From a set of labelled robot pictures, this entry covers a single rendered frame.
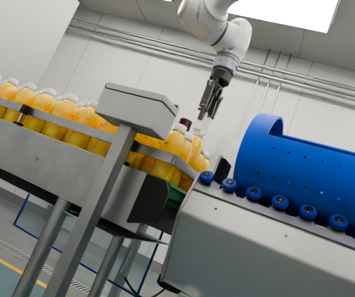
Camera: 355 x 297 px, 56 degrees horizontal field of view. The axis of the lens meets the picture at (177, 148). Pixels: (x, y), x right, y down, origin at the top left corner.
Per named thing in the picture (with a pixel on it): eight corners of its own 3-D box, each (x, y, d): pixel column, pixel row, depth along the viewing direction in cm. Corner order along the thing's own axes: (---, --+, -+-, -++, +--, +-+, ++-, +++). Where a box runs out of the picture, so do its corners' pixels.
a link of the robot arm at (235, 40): (229, 69, 127) (203, 50, 122) (243, 35, 130) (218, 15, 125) (248, 63, 118) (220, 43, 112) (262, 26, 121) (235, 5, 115)
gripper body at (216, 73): (229, 68, 114) (219, 92, 112) (234, 80, 121) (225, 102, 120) (209, 65, 117) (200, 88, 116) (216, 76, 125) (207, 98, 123)
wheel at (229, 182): (239, 179, 98) (239, 184, 99) (225, 175, 100) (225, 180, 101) (234, 188, 95) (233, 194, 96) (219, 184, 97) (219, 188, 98)
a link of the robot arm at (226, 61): (242, 68, 122) (236, 82, 121) (219, 63, 126) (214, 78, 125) (236, 53, 114) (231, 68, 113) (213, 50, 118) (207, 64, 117)
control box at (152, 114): (150, 128, 86) (165, 93, 87) (93, 111, 95) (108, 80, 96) (165, 141, 94) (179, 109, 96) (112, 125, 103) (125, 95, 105)
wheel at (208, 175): (216, 171, 101) (216, 177, 102) (203, 167, 103) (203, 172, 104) (210, 180, 98) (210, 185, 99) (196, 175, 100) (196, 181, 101)
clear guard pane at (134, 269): (135, 294, 136) (180, 184, 144) (15, 224, 171) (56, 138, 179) (136, 294, 136) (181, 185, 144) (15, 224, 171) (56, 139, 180)
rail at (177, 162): (173, 164, 96) (177, 155, 96) (171, 164, 96) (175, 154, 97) (211, 192, 131) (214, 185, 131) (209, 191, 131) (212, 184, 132)
